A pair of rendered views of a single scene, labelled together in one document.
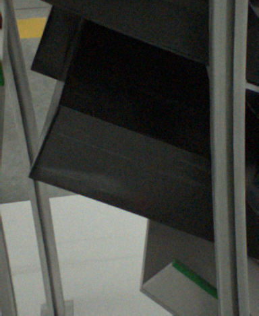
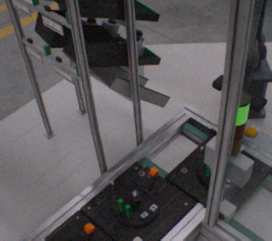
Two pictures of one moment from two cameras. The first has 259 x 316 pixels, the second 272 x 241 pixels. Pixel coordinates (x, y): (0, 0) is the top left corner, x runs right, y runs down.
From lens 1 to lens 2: 0.60 m
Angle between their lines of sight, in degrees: 35
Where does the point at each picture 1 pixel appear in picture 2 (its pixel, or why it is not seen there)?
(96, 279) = (52, 120)
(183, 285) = (119, 81)
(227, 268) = (134, 68)
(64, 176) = (91, 63)
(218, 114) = (131, 28)
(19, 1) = not seen: outside the picture
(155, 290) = (113, 86)
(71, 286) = not seen: hidden behind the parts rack
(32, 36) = not seen: outside the picture
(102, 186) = (100, 62)
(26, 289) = (35, 133)
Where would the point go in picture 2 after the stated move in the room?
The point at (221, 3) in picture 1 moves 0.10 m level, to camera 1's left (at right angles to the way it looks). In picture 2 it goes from (129, 2) to (99, 18)
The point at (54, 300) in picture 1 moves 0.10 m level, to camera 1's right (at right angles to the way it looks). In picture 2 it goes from (49, 130) to (69, 115)
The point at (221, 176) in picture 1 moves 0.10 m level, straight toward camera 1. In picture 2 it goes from (132, 44) to (156, 60)
